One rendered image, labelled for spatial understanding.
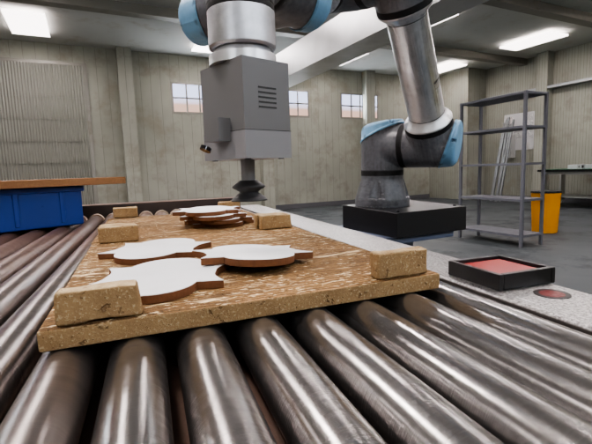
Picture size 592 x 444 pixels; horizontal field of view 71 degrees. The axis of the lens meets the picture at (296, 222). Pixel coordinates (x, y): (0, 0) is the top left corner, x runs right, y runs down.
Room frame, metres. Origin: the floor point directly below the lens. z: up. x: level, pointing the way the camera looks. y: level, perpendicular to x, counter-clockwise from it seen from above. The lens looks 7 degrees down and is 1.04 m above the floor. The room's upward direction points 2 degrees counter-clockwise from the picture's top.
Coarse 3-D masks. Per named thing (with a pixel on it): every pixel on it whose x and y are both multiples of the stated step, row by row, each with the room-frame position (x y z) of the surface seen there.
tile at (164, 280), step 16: (112, 272) 0.42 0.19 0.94; (128, 272) 0.41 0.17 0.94; (144, 272) 0.41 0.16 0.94; (160, 272) 0.41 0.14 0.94; (176, 272) 0.41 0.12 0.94; (192, 272) 0.41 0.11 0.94; (208, 272) 0.40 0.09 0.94; (144, 288) 0.35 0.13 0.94; (160, 288) 0.35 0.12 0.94; (176, 288) 0.35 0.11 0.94; (192, 288) 0.36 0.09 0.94; (208, 288) 0.37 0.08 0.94; (144, 304) 0.33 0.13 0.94
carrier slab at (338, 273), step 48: (144, 240) 0.67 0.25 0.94; (240, 240) 0.64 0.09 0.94; (288, 240) 0.62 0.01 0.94; (336, 240) 0.61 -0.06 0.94; (240, 288) 0.37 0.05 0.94; (288, 288) 0.37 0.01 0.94; (336, 288) 0.36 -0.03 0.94; (384, 288) 0.38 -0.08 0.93; (432, 288) 0.40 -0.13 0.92; (48, 336) 0.28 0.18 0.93; (96, 336) 0.29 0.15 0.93
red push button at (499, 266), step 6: (474, 264) 0.46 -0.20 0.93; (480, 264) 0.46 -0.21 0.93; (486, 264) 0.46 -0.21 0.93; (492, 264) 0.46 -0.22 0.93; (498, 264) 0.46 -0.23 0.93; (504, 264) 0.46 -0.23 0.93; (510, 264) 0.46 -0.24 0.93; (516, 264) 0.45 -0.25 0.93; (522, 264) 0.45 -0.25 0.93; (492, 270) 0.43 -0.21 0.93; (498, 270) 0.43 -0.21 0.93; (504, 270) 0.43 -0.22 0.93; (510, 270) 0.43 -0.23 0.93; (516, 270) 0.43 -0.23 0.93
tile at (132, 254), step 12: (156, 240) 0.61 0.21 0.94; (168, 240) 0.61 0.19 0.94; (180, 240) 0.61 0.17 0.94; (192, 240) 0.60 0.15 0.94; (108, 252) 0.53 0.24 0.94; (120, 252) 0.53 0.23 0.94; (132, 252) 0.53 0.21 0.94; (144, 252) 0.52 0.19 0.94; (156, 252) 0.52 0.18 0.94; (168, 252) 0.52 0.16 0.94; (180, 252) 0.52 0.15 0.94; (132, 264) 0.49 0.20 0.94
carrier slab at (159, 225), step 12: (144, 216) 1.08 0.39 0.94; (156, 216) 1.07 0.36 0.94; (168, 216) 1.06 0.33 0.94; (252, 216) 0.99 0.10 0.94; (144, 228) 0.83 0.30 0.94; (156, 228) 0.82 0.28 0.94; (168, 228) 0.81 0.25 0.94; (180, 228) 0.81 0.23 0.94; (192, 228) 0.80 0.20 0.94; (204, 228) 0.80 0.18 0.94; (216, 228) 0.79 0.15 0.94; (228, 228) 0.78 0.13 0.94; (240, 228) 0.78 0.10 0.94; (252, 228) 0.77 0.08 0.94; (96, 240) 0.69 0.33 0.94
